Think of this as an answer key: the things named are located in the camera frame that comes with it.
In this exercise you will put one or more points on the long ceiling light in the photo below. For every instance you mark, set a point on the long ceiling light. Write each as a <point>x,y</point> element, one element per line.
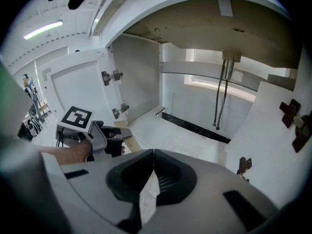
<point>42,29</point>

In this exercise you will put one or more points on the white cabinet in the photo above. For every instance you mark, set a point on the white cabinet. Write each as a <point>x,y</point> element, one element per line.
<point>185,140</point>

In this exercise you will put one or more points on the black cabinet door hinge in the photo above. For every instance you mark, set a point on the black cabinet door hinge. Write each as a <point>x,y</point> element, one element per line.
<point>120,110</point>
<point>244,167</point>
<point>297,125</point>
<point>111,77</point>

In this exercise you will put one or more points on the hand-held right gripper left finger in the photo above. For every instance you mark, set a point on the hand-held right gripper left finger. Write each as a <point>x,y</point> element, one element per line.
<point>97,186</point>

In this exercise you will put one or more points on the wooden block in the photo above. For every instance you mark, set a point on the wooden block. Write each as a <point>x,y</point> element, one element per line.
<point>132,145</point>

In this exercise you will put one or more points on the person's left forearm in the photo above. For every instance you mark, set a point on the person's left forearm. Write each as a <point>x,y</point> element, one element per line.
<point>63,155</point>

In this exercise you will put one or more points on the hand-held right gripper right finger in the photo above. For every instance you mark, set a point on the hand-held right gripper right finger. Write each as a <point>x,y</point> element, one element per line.
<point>207,203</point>

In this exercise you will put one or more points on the chrome drain pipe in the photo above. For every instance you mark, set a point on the chrome drain pipe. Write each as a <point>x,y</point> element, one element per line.
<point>229,68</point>

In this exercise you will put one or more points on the white cabinet door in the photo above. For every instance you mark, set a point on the white cabinet door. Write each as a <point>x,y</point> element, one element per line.
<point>263,135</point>
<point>78,86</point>

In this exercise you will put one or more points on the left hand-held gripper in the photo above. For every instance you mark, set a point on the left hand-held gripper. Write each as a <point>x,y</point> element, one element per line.
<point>75,117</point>

